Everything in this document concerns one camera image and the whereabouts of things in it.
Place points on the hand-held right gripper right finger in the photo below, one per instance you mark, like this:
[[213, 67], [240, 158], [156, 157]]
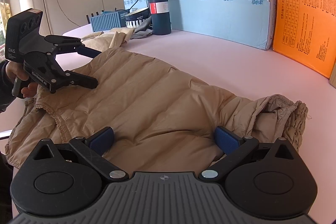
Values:
[[225, 141]]

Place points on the black white striped bowl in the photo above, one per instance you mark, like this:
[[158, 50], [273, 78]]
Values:
[[137, 18]]

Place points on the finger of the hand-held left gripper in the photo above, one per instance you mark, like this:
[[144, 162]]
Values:
[[90, 52], [84, 81]]

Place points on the beige cloth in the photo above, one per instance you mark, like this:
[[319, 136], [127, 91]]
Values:
[[115, 39]]

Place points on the person's left hand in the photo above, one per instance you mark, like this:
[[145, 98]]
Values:
[[15, 71]]

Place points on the large light blue box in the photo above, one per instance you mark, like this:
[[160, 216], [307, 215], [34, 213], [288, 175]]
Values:
[[218, 8]]

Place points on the grey cloth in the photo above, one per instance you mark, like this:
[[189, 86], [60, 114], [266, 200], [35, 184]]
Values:
[[141, 31]]

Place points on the dark blue thermos bottle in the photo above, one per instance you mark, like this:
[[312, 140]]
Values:
[[160, 11]]

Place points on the orange printed box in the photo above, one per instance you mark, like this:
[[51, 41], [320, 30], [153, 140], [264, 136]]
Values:
[[304, 16]]

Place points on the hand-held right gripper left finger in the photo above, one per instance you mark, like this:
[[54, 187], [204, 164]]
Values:
[[101, 141]]

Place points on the blue ribbed container box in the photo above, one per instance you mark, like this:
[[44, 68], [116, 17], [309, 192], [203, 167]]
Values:
[[107, 22]]

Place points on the beige puffer jacket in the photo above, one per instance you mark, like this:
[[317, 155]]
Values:
[[157, 98]]

